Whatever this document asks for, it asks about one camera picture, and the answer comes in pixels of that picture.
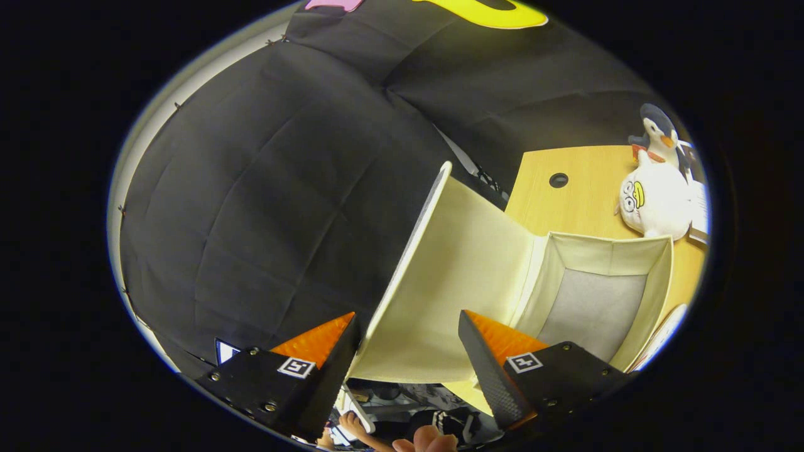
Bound beige fabric storage box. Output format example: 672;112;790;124
349;161;676;416

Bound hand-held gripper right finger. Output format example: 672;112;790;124
459;309;632;434

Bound white duck plush toy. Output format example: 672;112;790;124
614;151;693;240

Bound white canvas shoe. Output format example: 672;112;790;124
631;304;689;372

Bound penguin plush toy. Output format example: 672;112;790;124
628;104;692;183

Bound computer monitor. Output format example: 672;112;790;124
215;339;243;366

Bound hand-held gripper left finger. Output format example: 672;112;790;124
196;312;362;440

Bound white book with portrait cover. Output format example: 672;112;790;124
680;143;712;245

